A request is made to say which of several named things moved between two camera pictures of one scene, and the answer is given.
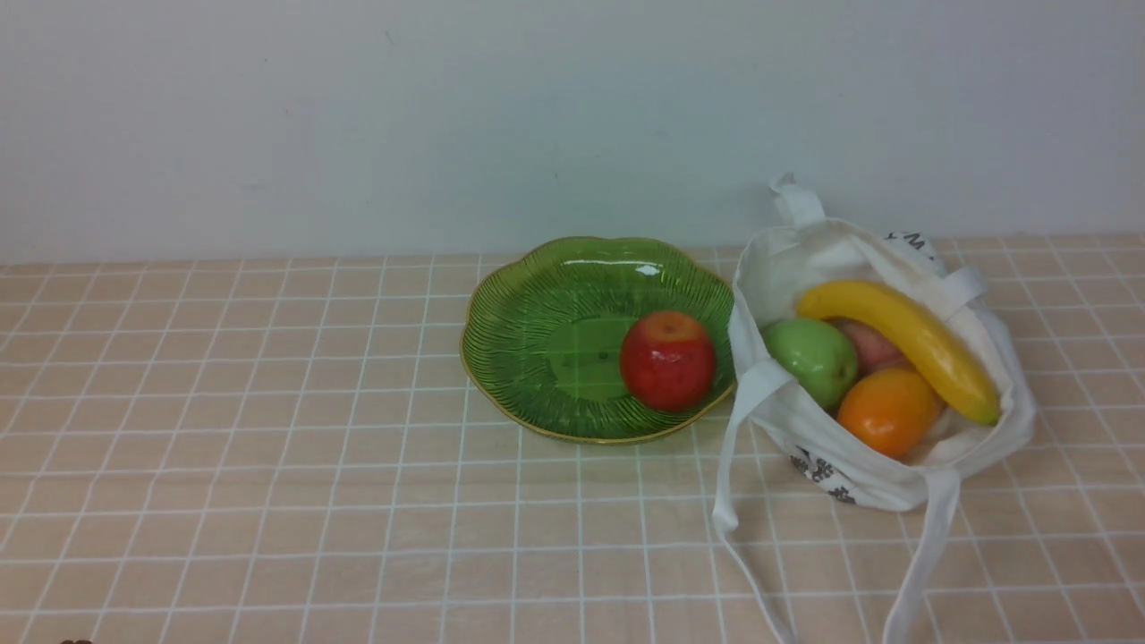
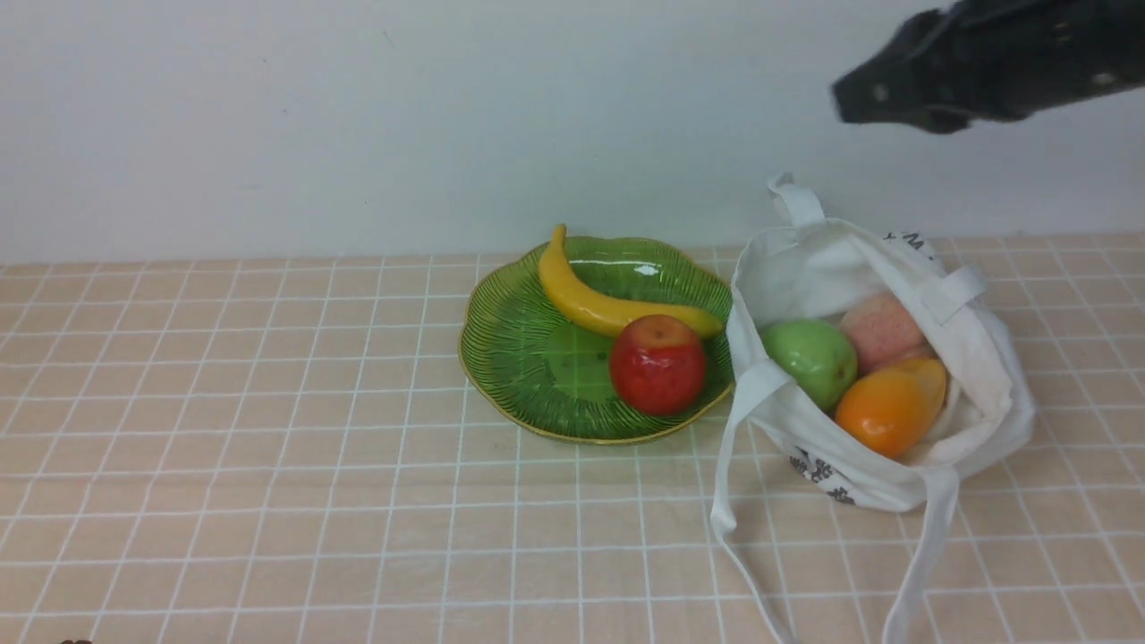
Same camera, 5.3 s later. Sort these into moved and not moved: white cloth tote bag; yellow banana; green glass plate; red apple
Moved: yellow banana
Not moved: red apple; white cloth tote bag; green glass plate
